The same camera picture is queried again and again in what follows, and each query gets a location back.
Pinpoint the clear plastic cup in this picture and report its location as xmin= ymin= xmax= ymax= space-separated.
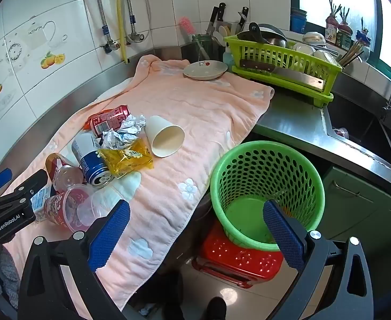
xmin=77 ymin=188 xmax=124 ymax=228

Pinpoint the orange snack packet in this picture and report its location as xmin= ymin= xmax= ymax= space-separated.
xmin=83 ymin=108 xmax=114 ymax=131

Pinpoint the metal flexible hose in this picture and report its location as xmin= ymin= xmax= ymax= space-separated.
xmin=93 ymin=0 xmax=111 ymax=28
xmin=123 ymin=0 xmax=151 ymax=43

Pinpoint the red plastic stool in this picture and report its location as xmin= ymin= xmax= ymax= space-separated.
xmin=192 ymin=222 xmax=288 ymax=289

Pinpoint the white paper cup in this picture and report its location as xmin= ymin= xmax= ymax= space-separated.
xmin=145 ymin=115 xmax=186 ymax=158
xmin=30 ymin=187 xmax=58 ymax=222

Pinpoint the yellow gas hose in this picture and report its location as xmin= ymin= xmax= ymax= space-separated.
xmin=117 ymin=0 xmax=130 ymax=65

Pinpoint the sprouting bulb in jar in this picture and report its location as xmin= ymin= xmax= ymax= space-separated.
xmin=325 ymin=0 xmax=342 ymax=46
xmin=337 ymin=6 xmax=353 ymax=49

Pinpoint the green cabinet door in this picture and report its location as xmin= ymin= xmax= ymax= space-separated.
xmin=320 ymin=166 xmax=391 ymax=261

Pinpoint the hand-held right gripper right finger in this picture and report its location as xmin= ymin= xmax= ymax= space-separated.
xmin=262 ymin=199 xmax=375 ymax=320

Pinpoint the silver foil wrapper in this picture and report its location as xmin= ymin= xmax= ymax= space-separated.
xmin=101 ymin=114 xmax=147 ymax=150

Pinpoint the red soda can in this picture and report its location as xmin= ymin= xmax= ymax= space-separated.
xmin=89 ymin=104 xmax=131 ymax=137

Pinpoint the black-handled kitchen knife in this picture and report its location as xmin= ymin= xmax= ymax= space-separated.
xmin=236 ymin=7 xmax=250 ymax=35
xmin=206 ymin=3 xmax=227 ymax=35

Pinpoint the pink bottle brush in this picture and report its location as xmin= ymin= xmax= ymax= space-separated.
xmin=179 ymin=17 xmax=196 ymax=36

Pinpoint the green plastic mesh basket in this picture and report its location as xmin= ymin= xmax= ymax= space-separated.
xmin=210 ymin=141 xmax=326 ymax=253

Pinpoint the white ceramic plate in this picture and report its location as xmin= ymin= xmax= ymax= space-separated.
xmin=183 ymin=61 xmax=228 ymax=81

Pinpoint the wooden-handled cleaver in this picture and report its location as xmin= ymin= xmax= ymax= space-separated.
xmin=239 ymin=59 xmax=326 ymax=93

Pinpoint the pink printed plastic cup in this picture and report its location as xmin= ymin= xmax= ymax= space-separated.
xmin=44 ymin=184 xmax=97 ymax=232

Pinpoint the green plastic dish rack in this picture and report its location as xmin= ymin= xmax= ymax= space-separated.
xmin=224 ymin=35 xmax=343 ymax=108

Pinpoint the blue and white can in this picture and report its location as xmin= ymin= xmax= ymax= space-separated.
xmin=71 ymin=133 xmax=112 ymax=187

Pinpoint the green glass jar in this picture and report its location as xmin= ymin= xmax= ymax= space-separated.
xmin=191 ymin=34 xmax=216 ymax=61

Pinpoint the yellow plastic snack wrapper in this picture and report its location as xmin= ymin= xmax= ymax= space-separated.
xmin=97 ymin=139 xmax=155 ymax=178

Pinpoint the teal soap bottle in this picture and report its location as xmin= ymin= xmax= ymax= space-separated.
xmin=223 ymin=48 xmax=236 ymax=69

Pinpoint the white ceramic bowl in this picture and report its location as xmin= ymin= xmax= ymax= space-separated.
xmin=292 ymin=42 xmax=316 ymax=58
xmin=312 ymin=50 xmax=337 ymax=66

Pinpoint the pink flower-print towel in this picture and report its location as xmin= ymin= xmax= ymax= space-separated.
xmin=2 ymin=55 xmax=275 ymax=320

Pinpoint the black-handled metal pan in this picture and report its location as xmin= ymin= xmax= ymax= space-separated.
xmin=237 ymin=22 xmax=288 ymax=49

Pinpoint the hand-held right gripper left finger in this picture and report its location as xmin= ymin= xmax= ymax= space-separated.
xmin=17 ymin=199 xmax=131 ymax=320

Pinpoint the stainless steel sink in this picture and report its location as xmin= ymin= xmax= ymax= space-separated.
xmin=328 ymin=96 xmax=391 ymax=171

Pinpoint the wall water valve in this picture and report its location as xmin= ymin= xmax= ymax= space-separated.
xmin=101 ymin=25 xmax=122 ymax=54

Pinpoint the clear bottle with brown label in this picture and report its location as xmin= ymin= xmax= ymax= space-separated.
xmin=45 ymin=153 xmax=84 ymax=194

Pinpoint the bundle of wooden chopsticks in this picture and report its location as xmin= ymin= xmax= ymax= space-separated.
xmin=338 ymin=41 xmax=365 ymax=68

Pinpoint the person's dark shoe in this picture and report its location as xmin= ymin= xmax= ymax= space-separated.
xmin=203 ymin=296 xmax=228 ymax=320

